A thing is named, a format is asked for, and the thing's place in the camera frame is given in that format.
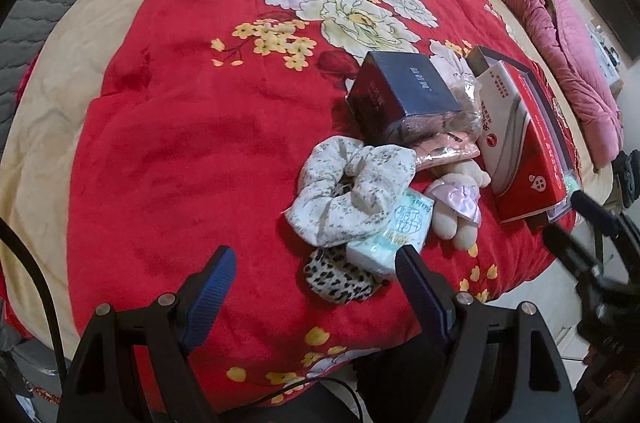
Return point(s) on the black backpack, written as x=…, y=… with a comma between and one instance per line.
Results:
x=629, y=178

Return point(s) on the green makeup sponge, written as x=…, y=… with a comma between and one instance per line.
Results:
x=570, y=180

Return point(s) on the teddy bear lilac dress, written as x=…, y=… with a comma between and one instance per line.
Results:
x=455, y=223

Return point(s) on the red floral blanket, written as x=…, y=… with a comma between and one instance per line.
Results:
x=175, y=128

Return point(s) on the dark blue small box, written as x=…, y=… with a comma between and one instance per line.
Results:
x=395, y=88

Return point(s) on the white floral scrunchie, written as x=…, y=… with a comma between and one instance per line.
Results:
x=325, y=173

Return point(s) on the black monitor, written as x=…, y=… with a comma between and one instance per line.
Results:
x=612, y=13

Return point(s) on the green floral tissue pack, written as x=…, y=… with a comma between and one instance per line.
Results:
x=395, y=238

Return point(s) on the person's black pants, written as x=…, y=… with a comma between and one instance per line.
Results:
x=395, y=383

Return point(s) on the pink towel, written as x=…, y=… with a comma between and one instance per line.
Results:
x=445, y=150

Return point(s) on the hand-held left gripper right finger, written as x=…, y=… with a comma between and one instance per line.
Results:
x=422, y=298

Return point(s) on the beige bed cover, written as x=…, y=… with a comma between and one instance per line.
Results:
x=100, y=18

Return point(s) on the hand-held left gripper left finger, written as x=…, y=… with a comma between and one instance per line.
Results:
x=210, y=298

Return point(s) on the pink quilt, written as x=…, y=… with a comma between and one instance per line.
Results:
x=570, y=53

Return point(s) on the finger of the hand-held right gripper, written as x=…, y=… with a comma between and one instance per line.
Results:
x=570, y=248
x=592, y=210

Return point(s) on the leopard print scrunchie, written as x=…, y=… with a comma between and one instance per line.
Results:
x=332, y=278

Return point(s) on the red tissue box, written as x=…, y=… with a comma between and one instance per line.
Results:
x=525, y=163

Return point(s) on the person's right forearm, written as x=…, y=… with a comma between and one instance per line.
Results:
x=610, y=378

